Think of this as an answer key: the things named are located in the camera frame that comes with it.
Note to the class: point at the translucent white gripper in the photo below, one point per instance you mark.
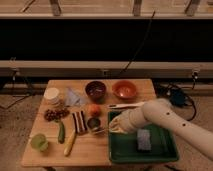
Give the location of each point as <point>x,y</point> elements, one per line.
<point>114,126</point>

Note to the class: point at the silver metal fork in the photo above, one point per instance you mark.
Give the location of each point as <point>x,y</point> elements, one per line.
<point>100,129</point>

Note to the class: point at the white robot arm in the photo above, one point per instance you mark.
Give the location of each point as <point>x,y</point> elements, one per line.
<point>159,112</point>

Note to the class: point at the orange red bowl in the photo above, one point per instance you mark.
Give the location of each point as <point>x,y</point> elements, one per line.
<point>124,89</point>

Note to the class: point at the dark maroon bowl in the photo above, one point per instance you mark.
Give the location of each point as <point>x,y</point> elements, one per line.
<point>95,90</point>

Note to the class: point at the grey blue sponge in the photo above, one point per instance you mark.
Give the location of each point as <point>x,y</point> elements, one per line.
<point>143,140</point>

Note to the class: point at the small metal cup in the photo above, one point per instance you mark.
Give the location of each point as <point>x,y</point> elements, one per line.
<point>94,124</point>

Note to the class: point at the orange fruit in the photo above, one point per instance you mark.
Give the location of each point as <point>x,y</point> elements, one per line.
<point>94,110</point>

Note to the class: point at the green plastic tray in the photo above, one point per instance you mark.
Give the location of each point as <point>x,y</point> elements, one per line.
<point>123,148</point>

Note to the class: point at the wooden table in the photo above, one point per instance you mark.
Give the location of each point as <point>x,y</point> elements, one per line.
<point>88,149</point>

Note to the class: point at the light blue cloth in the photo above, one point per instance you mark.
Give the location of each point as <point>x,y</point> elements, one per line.
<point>73,99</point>

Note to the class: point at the green cucumber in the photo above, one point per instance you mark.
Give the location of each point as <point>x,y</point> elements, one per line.
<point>61,135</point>

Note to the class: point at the black power adapter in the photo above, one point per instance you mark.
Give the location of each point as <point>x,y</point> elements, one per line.
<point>177,98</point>

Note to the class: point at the bunch of red grapes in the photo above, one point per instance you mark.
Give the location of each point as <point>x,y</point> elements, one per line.
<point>55,114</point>

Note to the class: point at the white lidded jar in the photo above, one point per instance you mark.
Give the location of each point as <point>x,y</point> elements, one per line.
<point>51,96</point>

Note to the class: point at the green plastic cup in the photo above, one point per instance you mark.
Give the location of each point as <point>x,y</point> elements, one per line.
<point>39,142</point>

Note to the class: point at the white handled knife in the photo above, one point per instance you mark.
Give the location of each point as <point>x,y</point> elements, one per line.
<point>119,106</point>

